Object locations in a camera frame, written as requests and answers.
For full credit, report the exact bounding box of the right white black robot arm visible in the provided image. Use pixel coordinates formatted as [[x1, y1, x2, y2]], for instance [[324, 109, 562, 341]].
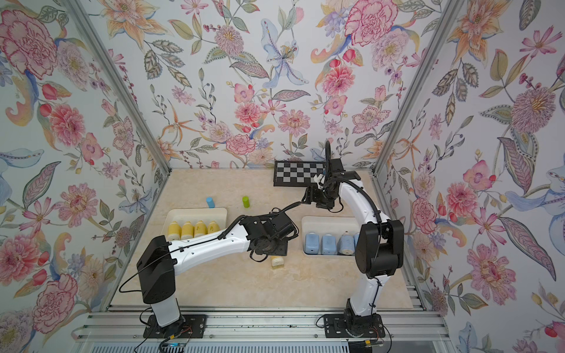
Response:
[[302, 141, 405, 338]]

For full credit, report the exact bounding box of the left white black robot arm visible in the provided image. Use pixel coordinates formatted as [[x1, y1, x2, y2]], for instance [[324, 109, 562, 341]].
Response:
[[130, 202, 302, 335]]

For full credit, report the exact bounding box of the right white storage tray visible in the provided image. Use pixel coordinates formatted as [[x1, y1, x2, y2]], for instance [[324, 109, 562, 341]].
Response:
[[301, 216, 360, 257]]

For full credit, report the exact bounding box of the white storage tray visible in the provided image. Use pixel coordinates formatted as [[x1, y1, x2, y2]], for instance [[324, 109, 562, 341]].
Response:
[[301, 216, 360, 257], [161, 207, 228, 236]]

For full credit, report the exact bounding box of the left white storage tray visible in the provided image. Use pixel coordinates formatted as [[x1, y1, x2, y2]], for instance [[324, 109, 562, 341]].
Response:
[[161, 207, 228, 236]]

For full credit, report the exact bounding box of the black white checkerboard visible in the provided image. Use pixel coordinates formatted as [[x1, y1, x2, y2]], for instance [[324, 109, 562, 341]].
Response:
[[273, 160, 326, 187]]

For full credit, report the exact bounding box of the small blue cylinder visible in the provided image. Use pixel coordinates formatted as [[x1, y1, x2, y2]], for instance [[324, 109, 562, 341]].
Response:
[[206, 197, 216, 209]]

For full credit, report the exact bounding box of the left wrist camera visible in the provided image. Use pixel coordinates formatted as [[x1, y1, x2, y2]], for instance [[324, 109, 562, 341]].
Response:
[[264, 213, 295, 238]]

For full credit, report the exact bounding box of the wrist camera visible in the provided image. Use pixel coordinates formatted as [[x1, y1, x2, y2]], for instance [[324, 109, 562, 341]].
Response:
[[312, 174, 326, 185], [264, 213, 295, 238]]

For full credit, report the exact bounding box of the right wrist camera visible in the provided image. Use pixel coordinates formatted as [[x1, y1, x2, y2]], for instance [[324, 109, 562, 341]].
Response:
[[312, 174, 326, 185]]

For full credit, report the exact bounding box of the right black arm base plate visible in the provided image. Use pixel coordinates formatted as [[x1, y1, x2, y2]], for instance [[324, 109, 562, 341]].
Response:
[[322, 313, 386, 339]]

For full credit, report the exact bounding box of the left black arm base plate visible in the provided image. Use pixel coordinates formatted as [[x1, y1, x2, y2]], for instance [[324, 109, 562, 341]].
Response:
[[143, 314, 207, 340]]

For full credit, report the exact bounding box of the aluminium mounting rail frame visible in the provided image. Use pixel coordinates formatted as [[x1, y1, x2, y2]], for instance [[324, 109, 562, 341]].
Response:
[[71, 287, 455, 352]]

